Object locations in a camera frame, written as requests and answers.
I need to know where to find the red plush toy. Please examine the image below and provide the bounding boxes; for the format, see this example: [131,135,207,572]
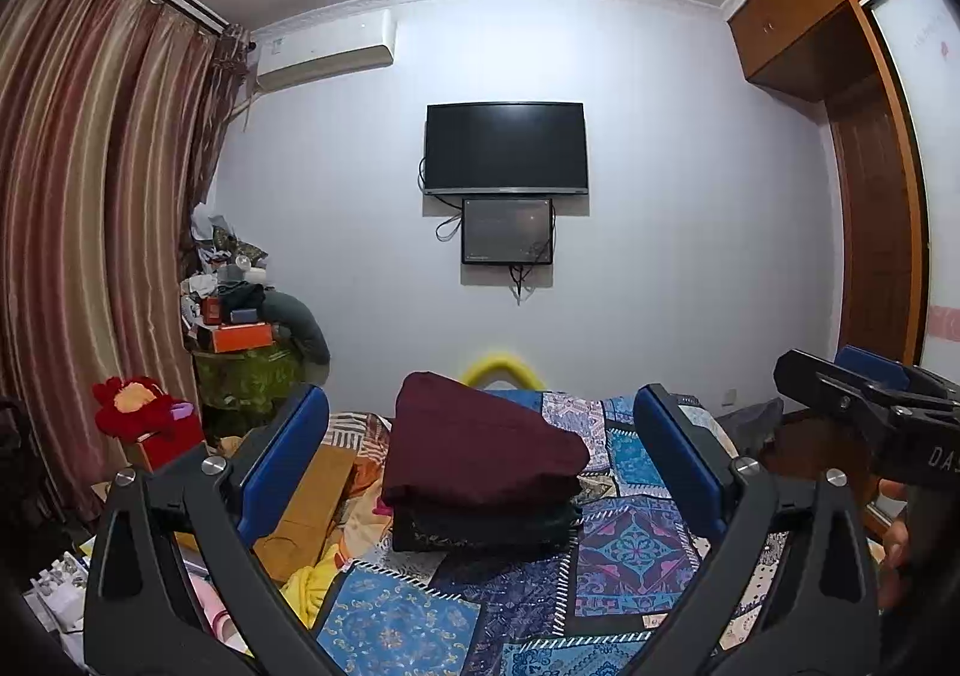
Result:
[92,376,200,438]

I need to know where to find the white printed sheet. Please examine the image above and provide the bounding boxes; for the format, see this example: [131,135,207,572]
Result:
[22,548,102,639]

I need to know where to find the grey cushion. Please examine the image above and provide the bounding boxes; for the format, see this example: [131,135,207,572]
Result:
[262,290,332,366]

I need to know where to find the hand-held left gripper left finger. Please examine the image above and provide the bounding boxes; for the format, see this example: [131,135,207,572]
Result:
[82,383,331,676]

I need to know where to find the blue patchwork bedspread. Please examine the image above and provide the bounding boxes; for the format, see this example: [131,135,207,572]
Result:
[311,387,796,676]

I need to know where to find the white air conditioner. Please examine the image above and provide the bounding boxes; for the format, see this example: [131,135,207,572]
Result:
[251,8,398,94]

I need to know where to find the pile of clutter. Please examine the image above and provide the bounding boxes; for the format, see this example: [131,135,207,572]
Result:
[178,202,275,331]

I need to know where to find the striped brown curtain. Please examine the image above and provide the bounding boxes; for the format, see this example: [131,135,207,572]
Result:
[0,0,252,523]

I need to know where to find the yellow cloth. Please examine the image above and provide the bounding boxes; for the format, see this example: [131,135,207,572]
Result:
[281,545,350,630]

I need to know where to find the person's right hand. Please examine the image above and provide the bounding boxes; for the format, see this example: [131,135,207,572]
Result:
[877,481,913,611]

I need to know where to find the orange box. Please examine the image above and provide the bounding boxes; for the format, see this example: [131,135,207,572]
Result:
[210,322,273,354]

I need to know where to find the maroon shirt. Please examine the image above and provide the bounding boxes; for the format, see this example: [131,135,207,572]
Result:
[380,371,590,508]

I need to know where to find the grey cloth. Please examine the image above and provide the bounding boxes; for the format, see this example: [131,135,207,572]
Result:
[711,397,785,456]

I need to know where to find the black patterned folded garment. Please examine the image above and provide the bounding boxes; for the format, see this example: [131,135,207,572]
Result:
[391,505,582,553]

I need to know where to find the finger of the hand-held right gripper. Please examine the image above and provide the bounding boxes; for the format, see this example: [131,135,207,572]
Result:
[774,348,905,438]
[835,344,960,408]

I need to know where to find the white sliding wardrobe door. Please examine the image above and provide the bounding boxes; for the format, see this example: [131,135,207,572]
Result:
[862,0,960,366]

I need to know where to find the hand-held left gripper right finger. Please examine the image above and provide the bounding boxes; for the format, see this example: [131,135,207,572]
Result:
[622,383,882,676]

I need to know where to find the red box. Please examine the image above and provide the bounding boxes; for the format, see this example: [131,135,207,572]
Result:
[124,413,209,474]

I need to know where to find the yellow foam arch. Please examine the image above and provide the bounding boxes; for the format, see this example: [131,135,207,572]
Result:
[459,344,542,393]

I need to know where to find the small black monitor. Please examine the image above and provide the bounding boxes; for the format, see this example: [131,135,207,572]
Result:
[460,196,557,268]

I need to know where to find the black wall television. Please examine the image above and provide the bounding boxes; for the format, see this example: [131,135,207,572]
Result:
[423,101,592,197]

